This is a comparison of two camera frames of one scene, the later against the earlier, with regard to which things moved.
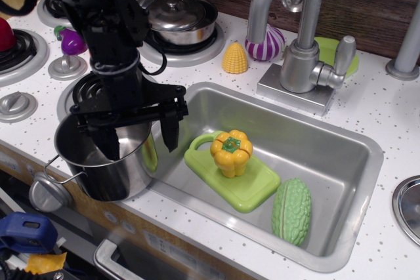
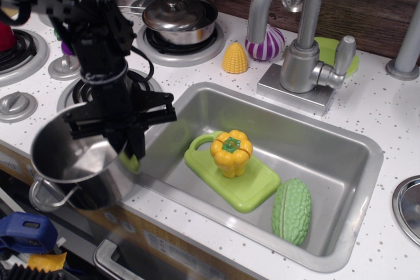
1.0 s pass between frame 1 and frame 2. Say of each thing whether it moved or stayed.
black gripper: moved
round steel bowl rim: stayed
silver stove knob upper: stayed
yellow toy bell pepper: stayed
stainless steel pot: moved
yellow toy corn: stayed
